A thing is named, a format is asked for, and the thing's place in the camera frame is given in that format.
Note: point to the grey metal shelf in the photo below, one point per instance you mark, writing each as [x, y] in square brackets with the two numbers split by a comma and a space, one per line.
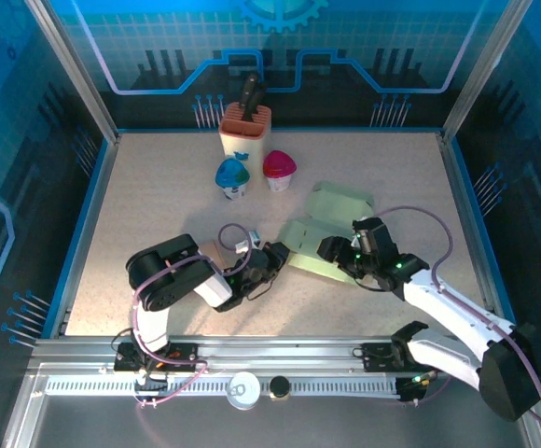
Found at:
[298, 424]

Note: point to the green paper box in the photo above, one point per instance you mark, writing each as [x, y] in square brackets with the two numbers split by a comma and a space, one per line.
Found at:
[331, 205]

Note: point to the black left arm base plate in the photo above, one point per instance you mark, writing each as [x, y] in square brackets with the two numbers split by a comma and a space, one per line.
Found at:
[182, 354]

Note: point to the black round knob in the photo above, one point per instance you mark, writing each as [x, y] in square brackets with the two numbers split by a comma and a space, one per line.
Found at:
[280, 387]

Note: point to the aluminium side rail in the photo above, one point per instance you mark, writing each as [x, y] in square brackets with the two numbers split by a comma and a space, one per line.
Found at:
[455, 186]
[99, 186]

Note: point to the black controller board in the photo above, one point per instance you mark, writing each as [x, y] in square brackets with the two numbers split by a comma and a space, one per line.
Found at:
[415, 389]

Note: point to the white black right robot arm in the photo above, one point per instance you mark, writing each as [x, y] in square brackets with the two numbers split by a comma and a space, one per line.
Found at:
[448, 312]

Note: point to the yogurt cup blue lid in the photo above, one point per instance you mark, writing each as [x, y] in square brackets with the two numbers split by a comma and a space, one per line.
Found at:
[232, 175]

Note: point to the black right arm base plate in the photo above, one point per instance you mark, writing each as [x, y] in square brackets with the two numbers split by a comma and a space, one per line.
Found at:
[378, 357]

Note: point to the aluminium mounting rail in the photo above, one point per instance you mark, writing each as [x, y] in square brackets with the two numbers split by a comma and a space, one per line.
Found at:
[275, 347]

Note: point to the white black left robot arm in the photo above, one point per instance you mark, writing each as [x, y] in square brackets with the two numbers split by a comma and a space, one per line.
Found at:
[168, 280]

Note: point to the cream knife block orange top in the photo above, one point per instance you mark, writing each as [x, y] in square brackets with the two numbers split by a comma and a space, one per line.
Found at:
[245, 140]

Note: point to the white round tin can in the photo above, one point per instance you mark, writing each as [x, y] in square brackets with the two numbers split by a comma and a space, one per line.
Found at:
[243, 389]

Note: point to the aluminium frame post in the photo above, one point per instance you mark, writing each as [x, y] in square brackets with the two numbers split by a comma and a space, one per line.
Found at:
[76, 70]
[483, 70]

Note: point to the yogurt cup pink lid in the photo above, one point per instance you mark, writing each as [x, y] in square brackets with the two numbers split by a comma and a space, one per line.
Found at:
[279, 170]

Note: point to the orange paper box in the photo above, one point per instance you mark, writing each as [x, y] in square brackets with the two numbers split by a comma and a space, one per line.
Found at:
[214, 252]

